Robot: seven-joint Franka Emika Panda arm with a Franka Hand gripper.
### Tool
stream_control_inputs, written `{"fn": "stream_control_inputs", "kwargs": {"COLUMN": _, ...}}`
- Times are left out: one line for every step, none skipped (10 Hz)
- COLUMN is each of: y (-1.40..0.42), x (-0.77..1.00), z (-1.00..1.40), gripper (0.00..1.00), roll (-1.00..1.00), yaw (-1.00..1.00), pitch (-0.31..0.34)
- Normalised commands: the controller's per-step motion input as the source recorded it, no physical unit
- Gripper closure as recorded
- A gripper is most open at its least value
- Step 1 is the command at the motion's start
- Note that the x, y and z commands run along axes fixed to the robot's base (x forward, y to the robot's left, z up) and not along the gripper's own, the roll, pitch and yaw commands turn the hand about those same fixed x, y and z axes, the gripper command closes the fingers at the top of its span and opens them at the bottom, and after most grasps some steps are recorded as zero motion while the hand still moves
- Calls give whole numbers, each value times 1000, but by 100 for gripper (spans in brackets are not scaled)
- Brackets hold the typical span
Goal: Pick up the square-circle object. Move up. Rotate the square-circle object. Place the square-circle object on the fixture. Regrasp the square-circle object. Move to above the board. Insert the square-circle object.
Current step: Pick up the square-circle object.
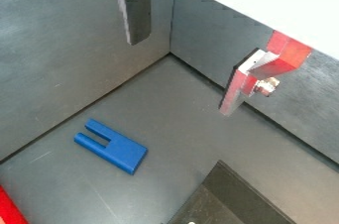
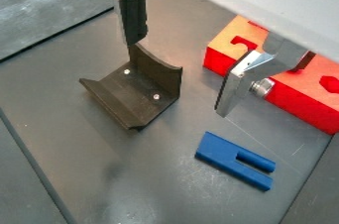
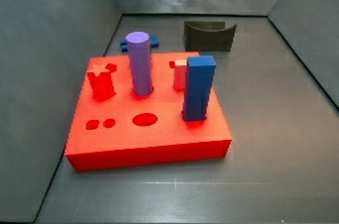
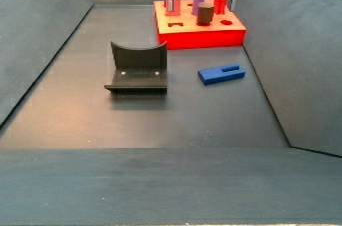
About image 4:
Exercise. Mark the blue slotted square-circle block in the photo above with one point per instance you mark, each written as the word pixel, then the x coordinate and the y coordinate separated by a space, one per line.
pixel 221 74

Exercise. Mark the red square peg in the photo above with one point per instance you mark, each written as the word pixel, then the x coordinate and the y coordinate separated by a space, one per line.
pixel 177 8

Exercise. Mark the red peg board fixture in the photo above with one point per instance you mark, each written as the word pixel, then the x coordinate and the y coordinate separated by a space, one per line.
pixel 183 34

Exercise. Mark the black curved regrasp stand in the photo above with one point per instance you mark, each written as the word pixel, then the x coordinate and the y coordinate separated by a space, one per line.
pixel 141 69

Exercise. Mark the red star peg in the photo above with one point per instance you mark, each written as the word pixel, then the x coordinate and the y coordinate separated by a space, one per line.
pixel 219 6

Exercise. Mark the dark brown hexagon peg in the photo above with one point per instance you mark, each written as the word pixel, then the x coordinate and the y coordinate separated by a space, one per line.
pixel 205 14

